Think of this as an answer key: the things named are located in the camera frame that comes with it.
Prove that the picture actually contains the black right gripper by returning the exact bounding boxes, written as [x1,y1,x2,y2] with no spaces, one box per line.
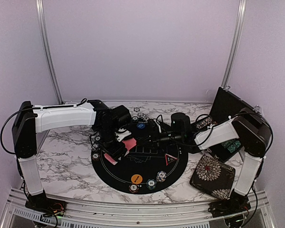
[136,127,183,152]

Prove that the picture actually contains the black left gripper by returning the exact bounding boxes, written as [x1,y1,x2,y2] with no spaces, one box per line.
[96,125,127,162]

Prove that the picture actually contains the green fifty poker chip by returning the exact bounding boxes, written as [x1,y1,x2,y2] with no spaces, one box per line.
[132,116,138,123]

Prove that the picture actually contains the black white poker chip stack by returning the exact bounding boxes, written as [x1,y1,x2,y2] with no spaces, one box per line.
[91,144,100,152]

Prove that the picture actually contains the red triangular marker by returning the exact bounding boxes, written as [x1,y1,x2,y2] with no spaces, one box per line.
[165,154,178,166]

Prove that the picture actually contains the red card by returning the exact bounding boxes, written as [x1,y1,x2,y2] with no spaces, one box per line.
[123,138,136,151]

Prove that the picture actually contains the blue small blind button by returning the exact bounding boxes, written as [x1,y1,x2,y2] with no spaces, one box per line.
[136,123,146,129]

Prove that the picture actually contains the red poker chip stack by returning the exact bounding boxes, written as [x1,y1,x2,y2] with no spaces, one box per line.
[91,152,100,161]

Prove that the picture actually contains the blue orange chip stack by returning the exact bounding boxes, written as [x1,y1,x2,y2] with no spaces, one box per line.
[156,171,167,182]

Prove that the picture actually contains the orange big blind button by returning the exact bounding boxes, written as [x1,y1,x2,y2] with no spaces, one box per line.
[131,174,143,184]

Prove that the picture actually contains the red playing card deck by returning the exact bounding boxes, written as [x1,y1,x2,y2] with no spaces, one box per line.
[104,153,118,165]

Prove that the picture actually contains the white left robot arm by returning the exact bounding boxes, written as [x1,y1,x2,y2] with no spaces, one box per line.
[12,98,132,212]

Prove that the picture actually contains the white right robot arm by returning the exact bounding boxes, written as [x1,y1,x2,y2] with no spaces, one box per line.
[148,108,273,217]

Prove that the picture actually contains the blue orange chips on marble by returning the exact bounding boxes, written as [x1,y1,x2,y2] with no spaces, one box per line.
[137,113,150,123]

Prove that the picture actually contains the round black poker mat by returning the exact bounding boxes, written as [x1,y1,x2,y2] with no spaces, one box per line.
[91,118,189,194]

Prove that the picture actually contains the black poker chip case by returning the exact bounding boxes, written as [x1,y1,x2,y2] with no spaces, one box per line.
[185,86,264,162]

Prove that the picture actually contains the floral fabric pouch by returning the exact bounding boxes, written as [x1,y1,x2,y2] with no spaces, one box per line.
[190,155,236,200]

